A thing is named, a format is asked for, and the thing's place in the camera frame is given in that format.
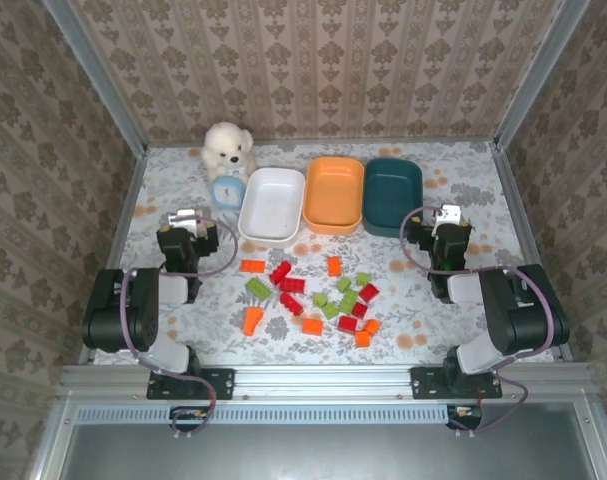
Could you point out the green lego plate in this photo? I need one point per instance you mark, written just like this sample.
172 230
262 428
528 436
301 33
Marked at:
258 288
348 301

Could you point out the small green lego brick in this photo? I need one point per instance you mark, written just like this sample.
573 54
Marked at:
320 300
344 284
363 280
330 311

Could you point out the small red lego brick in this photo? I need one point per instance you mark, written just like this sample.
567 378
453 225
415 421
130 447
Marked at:
348 324
359 310
368 293

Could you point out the orange lego slope piece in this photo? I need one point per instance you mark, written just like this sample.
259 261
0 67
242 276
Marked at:
372 326
253 321

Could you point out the long red lego brick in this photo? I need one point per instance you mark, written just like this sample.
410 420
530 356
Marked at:
291 303
280 273

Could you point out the red two-by-four lego brick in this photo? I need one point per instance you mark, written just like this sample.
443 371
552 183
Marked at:
293 285

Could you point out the small orange lego brick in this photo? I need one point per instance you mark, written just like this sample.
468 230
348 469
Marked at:
362 339

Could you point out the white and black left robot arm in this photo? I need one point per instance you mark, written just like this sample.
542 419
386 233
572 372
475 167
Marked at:
118 310

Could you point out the floral patterned tablecloth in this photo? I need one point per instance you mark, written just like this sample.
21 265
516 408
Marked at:
423 300

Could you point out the light blue alarm clock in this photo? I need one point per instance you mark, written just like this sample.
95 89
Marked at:
228 194

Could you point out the teal plastic bin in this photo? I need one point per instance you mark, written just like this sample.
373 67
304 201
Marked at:
390 195

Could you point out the white plastic bin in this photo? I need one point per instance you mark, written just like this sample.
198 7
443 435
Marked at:
270 220

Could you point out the white plush teddy bear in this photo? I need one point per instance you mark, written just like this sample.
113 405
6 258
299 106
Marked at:
225 142

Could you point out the orange plastic bin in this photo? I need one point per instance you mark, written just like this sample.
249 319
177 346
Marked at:
333 195

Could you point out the grey sheet metal panel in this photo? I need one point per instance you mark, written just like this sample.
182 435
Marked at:
333 455

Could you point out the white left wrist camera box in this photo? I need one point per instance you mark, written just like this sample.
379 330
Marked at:
180 217

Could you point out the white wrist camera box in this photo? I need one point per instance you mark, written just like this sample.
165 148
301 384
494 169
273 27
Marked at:
180 217
450 213

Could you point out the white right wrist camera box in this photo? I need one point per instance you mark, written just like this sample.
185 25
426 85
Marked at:
450 213

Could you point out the aluminium side rail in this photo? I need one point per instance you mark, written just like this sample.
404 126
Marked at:
516 200
129 200

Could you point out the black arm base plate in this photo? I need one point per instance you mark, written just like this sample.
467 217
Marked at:
218 384
425 382

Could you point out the aluminium back rail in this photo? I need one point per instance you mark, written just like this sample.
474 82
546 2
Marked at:
333 141

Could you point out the aluminium front mounting rail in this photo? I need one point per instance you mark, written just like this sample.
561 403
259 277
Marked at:
323 382

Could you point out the aluminium corner post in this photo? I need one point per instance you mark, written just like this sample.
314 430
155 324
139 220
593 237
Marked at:
98 75
538 75

